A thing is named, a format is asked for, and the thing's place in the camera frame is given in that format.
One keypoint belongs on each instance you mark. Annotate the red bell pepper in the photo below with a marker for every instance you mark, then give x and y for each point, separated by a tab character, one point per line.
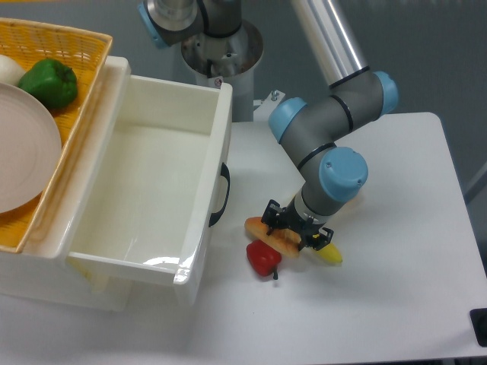
263	259

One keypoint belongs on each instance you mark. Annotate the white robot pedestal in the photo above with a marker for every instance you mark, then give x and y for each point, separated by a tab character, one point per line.
231	60

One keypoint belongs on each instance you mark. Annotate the black drawer handle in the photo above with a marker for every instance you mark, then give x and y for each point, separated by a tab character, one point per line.
223	196

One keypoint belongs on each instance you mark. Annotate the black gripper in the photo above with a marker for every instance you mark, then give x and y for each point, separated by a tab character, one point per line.
313	234

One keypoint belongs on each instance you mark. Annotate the yellow woven basket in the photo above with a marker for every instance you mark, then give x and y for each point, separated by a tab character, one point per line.
85	52

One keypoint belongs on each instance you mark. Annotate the white plastic drawer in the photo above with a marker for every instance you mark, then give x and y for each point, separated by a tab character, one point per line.
147	217

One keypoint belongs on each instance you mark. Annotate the black device at table edge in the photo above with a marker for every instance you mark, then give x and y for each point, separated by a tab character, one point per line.
479	321

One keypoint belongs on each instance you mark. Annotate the green bell pepper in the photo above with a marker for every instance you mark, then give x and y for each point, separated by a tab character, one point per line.
52	83

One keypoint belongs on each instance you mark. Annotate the pink plate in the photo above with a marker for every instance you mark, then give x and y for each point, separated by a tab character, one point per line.
30	147

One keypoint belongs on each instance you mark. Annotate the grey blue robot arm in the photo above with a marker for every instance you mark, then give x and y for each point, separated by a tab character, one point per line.
308	134

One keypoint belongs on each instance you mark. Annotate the white onion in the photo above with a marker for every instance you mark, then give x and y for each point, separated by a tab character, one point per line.
10	71

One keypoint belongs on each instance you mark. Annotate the yellow orange bell pepper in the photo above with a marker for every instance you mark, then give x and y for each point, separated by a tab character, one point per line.
355	202

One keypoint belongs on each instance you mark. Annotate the triangle bread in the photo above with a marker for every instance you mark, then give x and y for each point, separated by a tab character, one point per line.
284	241

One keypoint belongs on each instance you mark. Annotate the yellow banana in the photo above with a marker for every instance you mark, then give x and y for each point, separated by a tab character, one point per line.
326	250

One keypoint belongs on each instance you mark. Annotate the white drawer cabinet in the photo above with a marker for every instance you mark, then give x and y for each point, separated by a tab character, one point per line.
43	270

